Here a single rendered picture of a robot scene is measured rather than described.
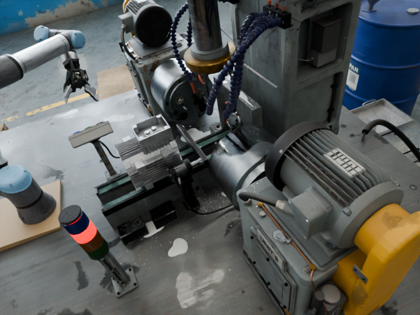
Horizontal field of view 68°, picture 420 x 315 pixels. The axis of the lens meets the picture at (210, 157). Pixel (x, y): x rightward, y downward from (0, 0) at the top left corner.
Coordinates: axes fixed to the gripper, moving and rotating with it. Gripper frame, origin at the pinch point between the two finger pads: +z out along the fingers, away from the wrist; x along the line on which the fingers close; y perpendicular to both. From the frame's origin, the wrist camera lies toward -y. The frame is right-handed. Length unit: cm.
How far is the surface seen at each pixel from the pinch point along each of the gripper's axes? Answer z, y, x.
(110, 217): 57, 18, -11
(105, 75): -114, -164, 104
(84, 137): 22.8, 15.9, -10.0
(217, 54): 23, 75, 16
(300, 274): 87, 90, -4
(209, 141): 40, 38, 33
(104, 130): 22.3, 19.7, -2.8
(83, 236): 62, 49, -31
